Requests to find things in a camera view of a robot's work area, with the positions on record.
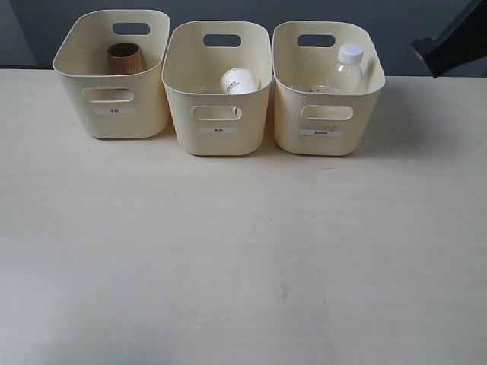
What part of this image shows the cream bin left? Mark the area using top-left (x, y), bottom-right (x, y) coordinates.
top-left (53, 9), bottom-right (170, 139)

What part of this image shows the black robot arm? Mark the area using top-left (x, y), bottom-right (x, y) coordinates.
top-left (412, 0), bottom-right (486, 78)

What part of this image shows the white paper cup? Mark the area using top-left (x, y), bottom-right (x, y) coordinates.
top-left (220, 68), bottom-right (258, 95)

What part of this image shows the brown wooden cup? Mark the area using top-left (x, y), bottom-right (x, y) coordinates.
top-left (107, 42), bottom-right (146, 75)

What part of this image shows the cream bin right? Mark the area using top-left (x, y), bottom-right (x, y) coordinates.
top-left (272, 21), bottom-right (385, 156)

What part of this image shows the cream bin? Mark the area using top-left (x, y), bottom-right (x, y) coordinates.
top-left (161, 21), bottom-right (273, 156)
top-left (272, 21), bottom-right (385, 156)
top-left (53, 9), bottom-right (170, 139)

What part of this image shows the clear plastic bottle white cap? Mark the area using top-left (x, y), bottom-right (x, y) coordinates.
top-left (325, 43), bottom-right (364, 94)

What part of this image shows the cream bin middle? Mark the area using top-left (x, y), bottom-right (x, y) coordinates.
top-left (161, 21), bottom-right (273, 156)

